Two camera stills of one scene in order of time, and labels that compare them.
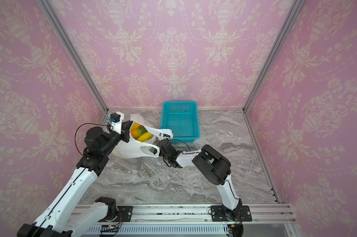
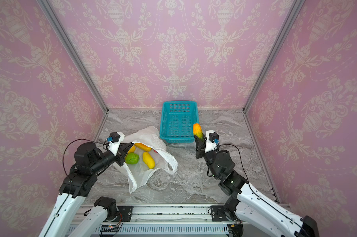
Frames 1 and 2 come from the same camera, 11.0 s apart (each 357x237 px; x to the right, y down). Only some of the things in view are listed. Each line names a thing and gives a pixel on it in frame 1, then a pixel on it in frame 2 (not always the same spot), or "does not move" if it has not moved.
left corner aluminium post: (56, 22) does not move
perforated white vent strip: (165, 229) does not move
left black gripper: (125, 131) -> (121, 154)
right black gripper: (161, 143) -> (202, 149)
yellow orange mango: (145, 137) -> (139, 146)
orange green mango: (137, 130) -> (198, 131)
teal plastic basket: (182, 117) does not move
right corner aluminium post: (295, 9) does not move
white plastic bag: (146, 149) -> (138, 174)
